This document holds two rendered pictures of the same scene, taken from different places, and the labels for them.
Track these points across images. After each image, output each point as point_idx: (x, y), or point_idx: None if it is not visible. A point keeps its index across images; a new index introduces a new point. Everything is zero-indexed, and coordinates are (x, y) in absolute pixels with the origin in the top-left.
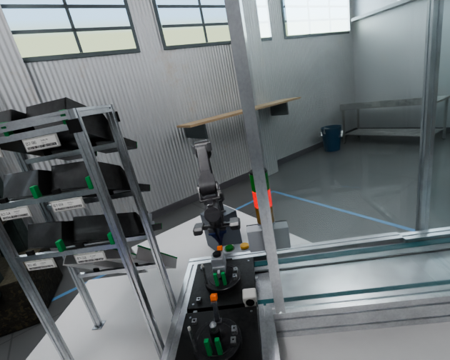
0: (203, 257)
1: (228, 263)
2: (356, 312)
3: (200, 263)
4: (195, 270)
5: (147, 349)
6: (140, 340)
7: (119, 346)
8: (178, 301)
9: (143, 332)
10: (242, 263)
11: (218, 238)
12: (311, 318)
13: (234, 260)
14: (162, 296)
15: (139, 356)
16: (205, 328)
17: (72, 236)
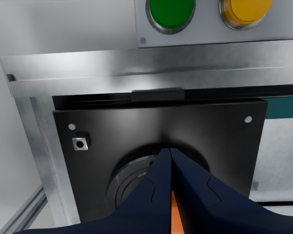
0: (57, 56)
1: (174, 122)
2: None
3: (60, 95)
4: (55, 128)
5: (43, 214)
6: (21, 202)
7: None
8: (57, 224)
9: (17, 191)
10: (223, 129)
11: (171, 208)
12: None
13: (196, 109)
14: None
15: (36, 220)
16: None
17: None
